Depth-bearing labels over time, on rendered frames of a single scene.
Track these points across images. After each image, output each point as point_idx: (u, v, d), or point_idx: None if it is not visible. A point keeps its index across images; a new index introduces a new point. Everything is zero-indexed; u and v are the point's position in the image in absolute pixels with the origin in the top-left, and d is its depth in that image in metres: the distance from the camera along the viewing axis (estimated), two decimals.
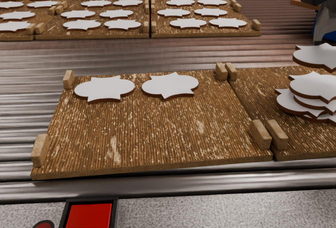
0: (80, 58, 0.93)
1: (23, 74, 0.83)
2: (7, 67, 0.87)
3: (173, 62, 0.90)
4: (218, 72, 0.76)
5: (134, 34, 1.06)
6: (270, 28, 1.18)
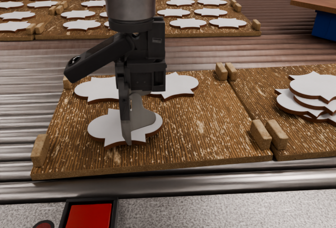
0: None
1: (23, 74, 0.83)
2: (7, 67, 0.87)
3: (173, 62, 0.90)
4: (218, 72, 0.76)
5: (134, 34, 1.06)
6: (270, 28, 1.18)
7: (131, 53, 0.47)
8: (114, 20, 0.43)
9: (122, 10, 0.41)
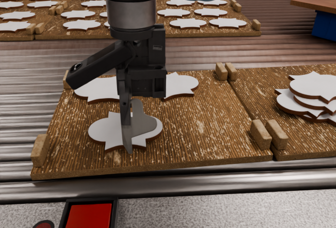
0: (80, 58, 0.93)
1: (23, 74, 0.83)
2: (7, 67, 0.87)
3: (173, 62, 0.90)
4: (218, 72, 0.76)
5: None
6: (270, 28, 1.18)
7: (132, 60, 0.47)
8: (115, 28, 0.44)
9: (123, 18, 0.42)
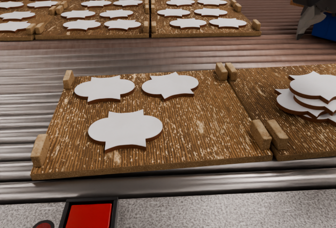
0: (80, 58, 0.93)
1: (23, 74, 0.83)
2: (7, 67, 0.87)
3: (173, 62, 0.90)
4: (218, 72, 0.76)
5: (134, 34, 1.06)
6: (270, 28, 1.18)
7: None
8: None
9: None
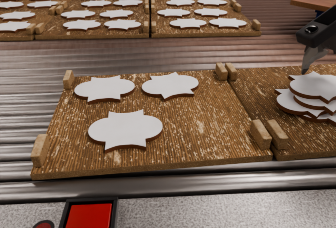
0: (80, 58, 0.93)
1: (23, 74, 0.83)
2: (7, 67, 0.87)
3: (173, 62, 0.90)
4: (218, 72, 0.76)
5: (134, 34, 1.06)
6: (270, 28, 1.18)
7: None
8: None
9: None
